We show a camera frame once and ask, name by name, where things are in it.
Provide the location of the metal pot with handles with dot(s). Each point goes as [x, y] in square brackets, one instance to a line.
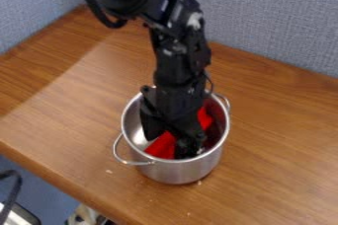
[171, 171]

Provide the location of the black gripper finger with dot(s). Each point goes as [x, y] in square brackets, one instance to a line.
[153, 123]
[189, 146]

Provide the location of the red ribbed object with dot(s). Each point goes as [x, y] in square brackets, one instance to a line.
[162, 147]

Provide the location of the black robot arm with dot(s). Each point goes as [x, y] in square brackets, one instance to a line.
[177, 30]

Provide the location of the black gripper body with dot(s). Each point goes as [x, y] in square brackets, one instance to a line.
[177, 104]

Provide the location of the grey box under table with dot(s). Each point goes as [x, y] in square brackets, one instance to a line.
[21, 216]

